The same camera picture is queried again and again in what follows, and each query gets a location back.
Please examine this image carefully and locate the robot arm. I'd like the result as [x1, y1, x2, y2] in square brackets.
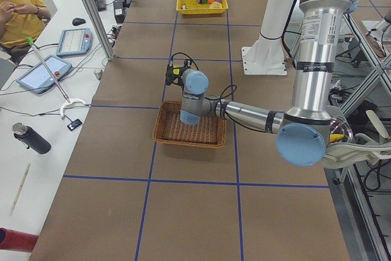
[180, 0, 357, 166]

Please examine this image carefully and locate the yellow plastic basket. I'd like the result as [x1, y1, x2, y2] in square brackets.
[177, 0, 228, 15]

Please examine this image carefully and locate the brown wicker basket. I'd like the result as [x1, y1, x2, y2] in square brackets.
[153, 101, 226, 148]

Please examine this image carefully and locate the toy croissant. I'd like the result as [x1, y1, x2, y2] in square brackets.
[209, 2, 222, 9]

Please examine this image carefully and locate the black computer mouse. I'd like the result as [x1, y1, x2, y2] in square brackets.
[71, 18, 86, 26]

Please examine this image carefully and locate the far teach pendant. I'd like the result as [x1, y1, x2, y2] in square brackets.
[56, 28, 93, 57]

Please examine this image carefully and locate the teach pendant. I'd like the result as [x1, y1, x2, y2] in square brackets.
[56, 28, 93, 57]
[16, 55, 72, 94]

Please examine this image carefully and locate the small metal cup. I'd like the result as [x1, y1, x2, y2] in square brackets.
[94, 68, 103, 80]

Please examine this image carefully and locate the person in yellow shirt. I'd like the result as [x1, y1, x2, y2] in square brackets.
[1, 0, 51, 48]

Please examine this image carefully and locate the metal reacher grabber tool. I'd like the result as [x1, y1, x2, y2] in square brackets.
[26, 37, 89, 120]

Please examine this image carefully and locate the near teach pendant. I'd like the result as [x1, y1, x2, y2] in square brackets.
[16, 55, 72, 94]

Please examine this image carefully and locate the black water bottle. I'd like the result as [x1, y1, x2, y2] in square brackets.
[12, 122, 51, 154]

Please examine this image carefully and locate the white office chair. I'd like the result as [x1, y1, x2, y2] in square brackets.
[321, 110, 390, 169]

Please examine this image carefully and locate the wooden pencil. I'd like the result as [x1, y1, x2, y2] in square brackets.
[9, 163, 31, 216]

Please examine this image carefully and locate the red cylinder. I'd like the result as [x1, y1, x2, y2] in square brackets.
[1, 228, 38, 252]

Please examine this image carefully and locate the aluminium frame post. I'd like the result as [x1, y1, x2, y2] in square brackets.
[82, 0, 114, 61]

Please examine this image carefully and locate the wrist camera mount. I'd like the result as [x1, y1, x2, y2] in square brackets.
[166, 59, 193, 87]

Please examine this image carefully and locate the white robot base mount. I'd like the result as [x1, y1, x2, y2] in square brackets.
[241, 0, 296, 75]

